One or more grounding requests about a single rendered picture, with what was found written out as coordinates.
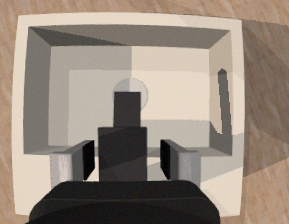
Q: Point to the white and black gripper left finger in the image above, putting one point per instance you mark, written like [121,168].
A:
[74,164]

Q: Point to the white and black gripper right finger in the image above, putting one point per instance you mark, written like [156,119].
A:
[177,163]

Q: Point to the white rectangular sink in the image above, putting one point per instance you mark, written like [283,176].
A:
[189,70]

